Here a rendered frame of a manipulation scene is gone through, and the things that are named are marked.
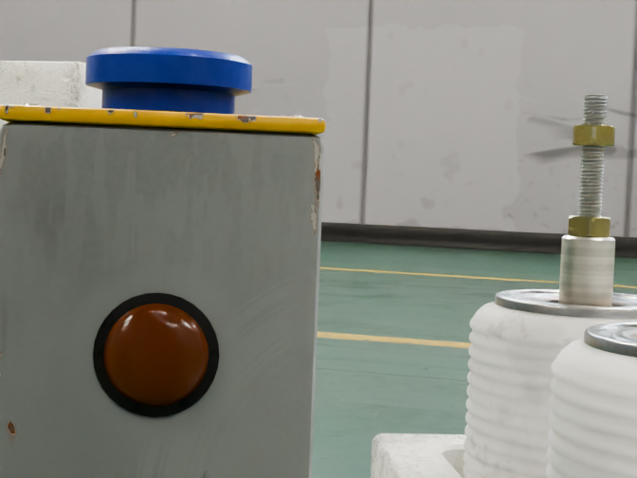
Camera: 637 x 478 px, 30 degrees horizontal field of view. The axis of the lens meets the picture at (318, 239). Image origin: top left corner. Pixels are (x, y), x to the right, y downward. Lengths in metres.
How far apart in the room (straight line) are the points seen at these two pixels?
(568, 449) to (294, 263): 0.15
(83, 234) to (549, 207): 5.17
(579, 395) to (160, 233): 0.17
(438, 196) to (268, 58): 1.05
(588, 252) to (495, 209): 4.94
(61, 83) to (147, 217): 2.53
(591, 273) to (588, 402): 0.14
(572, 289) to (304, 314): 0.26
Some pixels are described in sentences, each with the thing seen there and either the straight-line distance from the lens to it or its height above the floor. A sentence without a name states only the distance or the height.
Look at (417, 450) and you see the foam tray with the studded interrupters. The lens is 0.55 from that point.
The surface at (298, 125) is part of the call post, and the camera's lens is 0.26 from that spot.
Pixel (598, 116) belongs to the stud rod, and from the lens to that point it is 0.51.
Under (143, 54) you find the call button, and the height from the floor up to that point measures 0.33.
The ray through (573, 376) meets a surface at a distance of 0.38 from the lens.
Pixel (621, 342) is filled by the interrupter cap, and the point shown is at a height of 0.25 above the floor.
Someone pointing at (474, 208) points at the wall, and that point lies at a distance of 5.45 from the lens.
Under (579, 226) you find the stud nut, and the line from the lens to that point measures 0.51.
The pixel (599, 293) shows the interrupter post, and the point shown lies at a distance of 0.50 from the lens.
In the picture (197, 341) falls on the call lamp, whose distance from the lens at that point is 0.26.
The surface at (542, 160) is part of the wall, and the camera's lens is 5.42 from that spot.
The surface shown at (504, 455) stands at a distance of 0.49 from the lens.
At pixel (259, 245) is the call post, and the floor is 0.29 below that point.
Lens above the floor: 0.30
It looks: 3 degrees down
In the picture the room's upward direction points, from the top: 2 degrees clockwise
